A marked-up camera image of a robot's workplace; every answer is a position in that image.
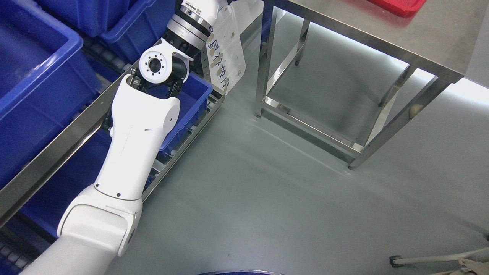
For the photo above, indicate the large blue bin right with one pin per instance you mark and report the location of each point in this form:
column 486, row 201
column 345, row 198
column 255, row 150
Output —
column 45, row 79

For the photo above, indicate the blue bin top centre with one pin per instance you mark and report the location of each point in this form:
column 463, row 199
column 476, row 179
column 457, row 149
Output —
column 143, row 25

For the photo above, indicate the grey wheeled stand leg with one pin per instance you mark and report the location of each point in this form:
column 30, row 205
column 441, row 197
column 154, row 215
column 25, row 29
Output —
column 467, row 266

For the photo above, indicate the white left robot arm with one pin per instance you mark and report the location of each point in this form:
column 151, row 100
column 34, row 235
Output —
column 100, row 222

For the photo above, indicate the blue bin far right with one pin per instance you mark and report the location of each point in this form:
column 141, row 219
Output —
column 193, row 102

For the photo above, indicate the blue bin upper left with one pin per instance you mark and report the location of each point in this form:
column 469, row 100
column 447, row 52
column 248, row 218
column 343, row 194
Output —
column 93, row 17

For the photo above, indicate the stainless steel desk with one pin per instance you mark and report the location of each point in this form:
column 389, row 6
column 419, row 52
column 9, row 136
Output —
column 350, row 74

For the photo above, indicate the blue bin lower right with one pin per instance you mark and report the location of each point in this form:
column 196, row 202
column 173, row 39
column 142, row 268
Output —
column 46, row 207

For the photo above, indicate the red plastic tray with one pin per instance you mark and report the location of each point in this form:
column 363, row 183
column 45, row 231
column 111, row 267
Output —
column 401, row 8

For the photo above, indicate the white handwritten label sign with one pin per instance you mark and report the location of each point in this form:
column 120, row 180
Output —
column 222, row 60

